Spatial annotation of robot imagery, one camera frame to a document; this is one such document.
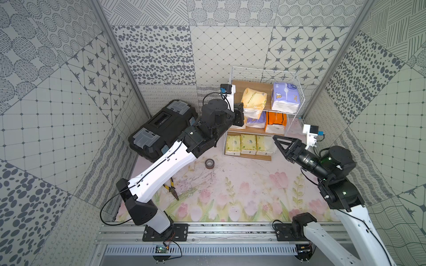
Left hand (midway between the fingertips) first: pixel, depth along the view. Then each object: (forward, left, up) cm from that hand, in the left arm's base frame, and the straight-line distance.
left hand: (242, 99), depth 60 cm
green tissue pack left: (+10, +1, -43) cm, 44 cm away
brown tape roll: (0, +15, -47) cm, 50 cm away
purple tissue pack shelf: (+7, -9, -20) cm, 23 cm away
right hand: (-12, -11, -10) cm, 19 cm away
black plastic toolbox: (+4, +42, -29) cm, 51 cm away
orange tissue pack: (+5, -17, -17) cm, 25 cm away
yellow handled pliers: (-16, +34, -48) cm, 61 cm away
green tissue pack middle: (+11, -8, -42) cm, 44 cm away
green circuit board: (-42, +34, -50) cm, 73 cm away
